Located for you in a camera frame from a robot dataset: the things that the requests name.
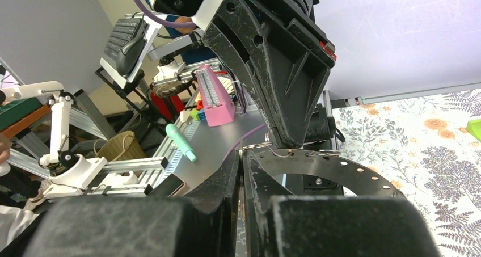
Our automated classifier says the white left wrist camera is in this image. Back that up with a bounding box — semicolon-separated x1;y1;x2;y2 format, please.
142;0;230;23

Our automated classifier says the green tagged key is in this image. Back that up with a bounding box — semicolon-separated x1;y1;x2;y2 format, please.
166;124;197;162

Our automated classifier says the black keyboard on stand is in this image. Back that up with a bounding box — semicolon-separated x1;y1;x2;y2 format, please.
100;12;172;89

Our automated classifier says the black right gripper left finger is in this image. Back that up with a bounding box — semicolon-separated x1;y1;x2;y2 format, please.
24;151;239;256

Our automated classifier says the woven basket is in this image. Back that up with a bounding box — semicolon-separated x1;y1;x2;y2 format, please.
93;130;147;162

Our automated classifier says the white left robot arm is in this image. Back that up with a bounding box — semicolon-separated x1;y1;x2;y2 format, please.
202;0;336;149

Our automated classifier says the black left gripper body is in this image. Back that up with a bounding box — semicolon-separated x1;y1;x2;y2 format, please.
225;0;336;68

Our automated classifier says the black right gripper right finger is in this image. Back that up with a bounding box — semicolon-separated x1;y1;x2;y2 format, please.
242;149;440;256

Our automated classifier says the green marker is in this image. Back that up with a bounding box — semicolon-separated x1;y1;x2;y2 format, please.
466;119;481;142

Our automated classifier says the pink box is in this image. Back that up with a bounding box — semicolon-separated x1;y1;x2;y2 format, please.
196;65;236;127

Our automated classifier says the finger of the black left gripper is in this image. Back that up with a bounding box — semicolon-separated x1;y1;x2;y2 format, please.
203;0;331;149

